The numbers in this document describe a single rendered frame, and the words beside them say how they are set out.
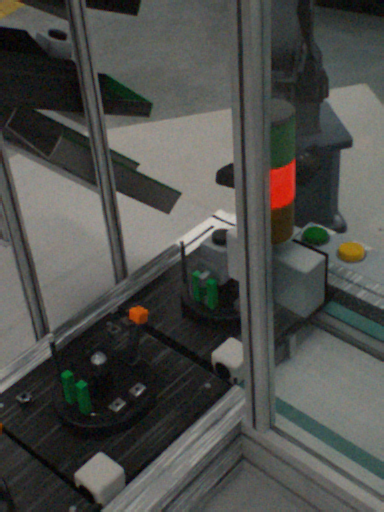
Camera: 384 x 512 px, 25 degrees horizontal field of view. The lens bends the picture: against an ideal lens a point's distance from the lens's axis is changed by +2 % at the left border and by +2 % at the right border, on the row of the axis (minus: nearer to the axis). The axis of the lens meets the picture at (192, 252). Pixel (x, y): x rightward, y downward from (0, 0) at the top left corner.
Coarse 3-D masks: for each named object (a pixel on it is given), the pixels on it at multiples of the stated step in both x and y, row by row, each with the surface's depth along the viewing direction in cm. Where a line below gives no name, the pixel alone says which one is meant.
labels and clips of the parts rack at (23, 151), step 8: (8, 144) 147; (16, 144) 146; (24, 152) 145; (32, 152) 144; (32, 160) 144; (40, 160) 142; (48, 160) 142; (56, 168) 140; (64, 176) 140; (72, 176) 138; (80, 176) 137; (80, 184) 138; (88, 184) 136; (96, 184) 135; (96, 192) 136
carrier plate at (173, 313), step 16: (192, 256) 142; (176, 272) 139; (144, 288) 137; (160, 288) 137; (176, 288) 136; (128, 304) 134; (144, 304) 134; (160, 304) 134; (176, 304) 133; (160, 320) 131; (176, 320) 131; (192, 320) 130; (160, 336) 130; (176, 336) 128; (192, 336) 128; (208, 336) 127; (224, 336) 127; (240, 336) 127; (192, 352) 125; (208, 352) 125; (208, 368) 125
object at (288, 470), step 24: (192, 360) 127; (240, 384) 123; (264, 456) 117; (288, 456) 112; (264, 480) 120; (288, 480) 115; (312, 480) 112; (336, 480) 108; (312, 504) 115; (336, 504) 110; (360, 504) 107
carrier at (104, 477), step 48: (48, 336) 115; (96, 336) 129; (144, 336) 128; (48, 384) 123; (96, 384) 117; (144, 384) 119; (192, 384) 120; (48, 432) 116; (96, 432) 114; (144, 432) 115; (96, 480) 107
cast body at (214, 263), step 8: (216, 232) 126; (224, 232) 126; (208, 240) 127; (216, 240) 125; (224, 240) 125; (208, 248) 126; (216, 248) 125; (224, 248) 125; (208, 256) 127; (216, 256) 125; (224, 256) 125; (200, 264) 128; (208, 264) 127; (216, 264) 126; (224, 264) 126; (208, 272) 127; (216, 272) 126; (224, 272) 127; (200, 280) 127; (216, 280) 128; (224, 280) 128
